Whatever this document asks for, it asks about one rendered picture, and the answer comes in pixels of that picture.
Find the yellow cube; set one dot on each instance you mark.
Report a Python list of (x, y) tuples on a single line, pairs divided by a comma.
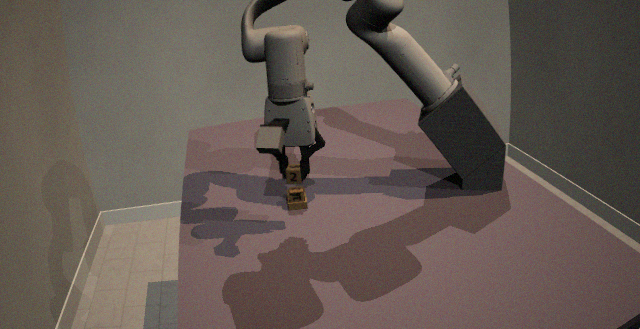
[(293, 174), (296, 194)]

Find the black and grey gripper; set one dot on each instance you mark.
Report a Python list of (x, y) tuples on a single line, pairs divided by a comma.
[(299, 132)]

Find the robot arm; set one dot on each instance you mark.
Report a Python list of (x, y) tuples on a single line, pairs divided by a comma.
[(367, 19)]

